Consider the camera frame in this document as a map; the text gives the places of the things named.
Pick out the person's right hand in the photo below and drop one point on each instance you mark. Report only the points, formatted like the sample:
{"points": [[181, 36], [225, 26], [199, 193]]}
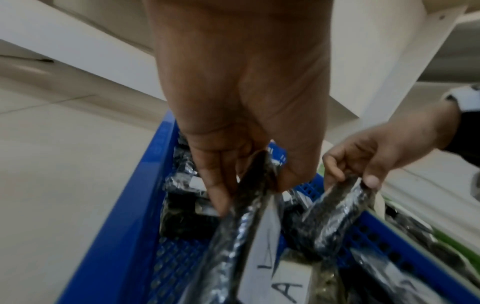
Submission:
{"points": [[397, 139]]}

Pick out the person's left hand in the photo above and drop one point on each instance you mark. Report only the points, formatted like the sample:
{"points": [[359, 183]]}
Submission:
{"points": [[240, 74]]}

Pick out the black item packet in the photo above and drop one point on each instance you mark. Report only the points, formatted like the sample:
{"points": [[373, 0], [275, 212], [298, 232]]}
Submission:
{"points": [[333, 216], [232, 246]]}

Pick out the green plastic mesh basket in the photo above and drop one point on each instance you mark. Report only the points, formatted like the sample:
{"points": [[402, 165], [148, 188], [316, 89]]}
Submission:
{"points": [[453, 240]]}

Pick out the blue plastic mesh basket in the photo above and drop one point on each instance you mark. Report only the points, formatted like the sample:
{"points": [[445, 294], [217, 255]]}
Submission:
{"points": [[123, 222]]}

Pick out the black wristband with markers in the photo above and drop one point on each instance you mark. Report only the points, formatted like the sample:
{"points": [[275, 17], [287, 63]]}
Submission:
{"points": [[468, 124]]}

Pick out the white shelf unit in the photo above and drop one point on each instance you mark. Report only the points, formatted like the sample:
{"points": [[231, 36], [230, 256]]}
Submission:
{"points": [[375, 59]]}

